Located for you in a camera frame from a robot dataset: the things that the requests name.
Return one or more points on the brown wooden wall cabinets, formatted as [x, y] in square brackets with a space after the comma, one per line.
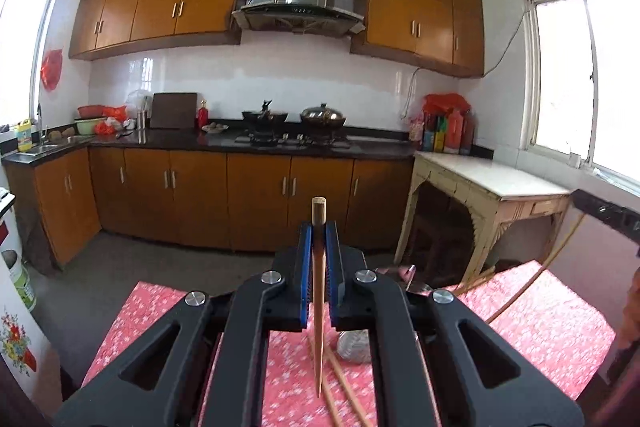
[200, 2]

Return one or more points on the yellow dish soap bottle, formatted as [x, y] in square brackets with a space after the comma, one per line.
[25, 139]

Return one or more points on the tall dark red bottle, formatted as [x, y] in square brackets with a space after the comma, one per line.
[468, 134]

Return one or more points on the dark wooden cutting board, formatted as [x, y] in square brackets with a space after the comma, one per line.
[173, 111]

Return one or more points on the sliding glass window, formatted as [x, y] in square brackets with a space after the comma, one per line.
[25, 47]
[615, 82]

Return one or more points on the red floral tablecloth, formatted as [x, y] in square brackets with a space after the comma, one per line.
[525, 337]

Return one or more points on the white plate with food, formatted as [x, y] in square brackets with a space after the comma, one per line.
[215, 128]

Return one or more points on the blue and yellow box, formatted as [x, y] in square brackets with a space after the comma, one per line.
[435, 137]

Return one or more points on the small white cup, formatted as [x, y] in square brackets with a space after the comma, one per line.
[576, 160]

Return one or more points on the steel sink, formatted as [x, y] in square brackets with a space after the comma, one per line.
[47, 148]

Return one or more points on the brown wooden base cabinets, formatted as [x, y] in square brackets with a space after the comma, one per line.
[200, 192]

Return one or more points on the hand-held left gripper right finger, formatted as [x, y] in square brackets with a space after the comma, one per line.
[330, 277]

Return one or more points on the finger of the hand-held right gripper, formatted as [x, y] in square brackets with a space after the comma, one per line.
[605, 212]

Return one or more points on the steel faucet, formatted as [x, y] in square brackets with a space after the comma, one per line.
[40, 122]

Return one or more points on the white flower-decal panel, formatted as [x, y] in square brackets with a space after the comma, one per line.
[20, 342]

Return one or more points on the tall red plastic bottle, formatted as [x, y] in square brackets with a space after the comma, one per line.
[455, 132]

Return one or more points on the black kitchen countertop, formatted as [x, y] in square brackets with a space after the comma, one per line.
[190, 139]

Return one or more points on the person's right hand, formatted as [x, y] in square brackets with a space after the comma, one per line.
[634, 307]

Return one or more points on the red plastic basin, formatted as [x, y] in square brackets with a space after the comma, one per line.
[90, 111]

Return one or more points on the wok with metal lid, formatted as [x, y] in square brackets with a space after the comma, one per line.
[322, 114]

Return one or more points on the black wok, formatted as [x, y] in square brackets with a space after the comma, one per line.
[265, 117]

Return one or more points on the wooden chopstick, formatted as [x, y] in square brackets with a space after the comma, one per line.
[334, 407]
[560, 249]
[475, 285]
[477, 279]
[352, 397]
[318, 212]

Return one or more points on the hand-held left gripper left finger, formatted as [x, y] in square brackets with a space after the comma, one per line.
[305, 277]

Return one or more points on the green plastic basin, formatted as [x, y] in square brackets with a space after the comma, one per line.
[86, 127]

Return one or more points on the steel canister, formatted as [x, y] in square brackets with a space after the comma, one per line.
[142, 119]

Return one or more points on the black gas stove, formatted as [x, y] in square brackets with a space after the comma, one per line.
[295, 141]

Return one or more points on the cream wooden side table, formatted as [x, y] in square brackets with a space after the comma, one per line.
[490, 177]

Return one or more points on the red plastic bag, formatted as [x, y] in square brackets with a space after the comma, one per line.
[114, 113]
[445, 102]
[51, 69]

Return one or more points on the white plastic bag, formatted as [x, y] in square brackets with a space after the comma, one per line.
[136, 101]

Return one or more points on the pink packet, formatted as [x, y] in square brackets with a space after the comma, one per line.
[416, 131]

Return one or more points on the small red bottle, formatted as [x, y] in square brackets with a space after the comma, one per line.
[203, 116]

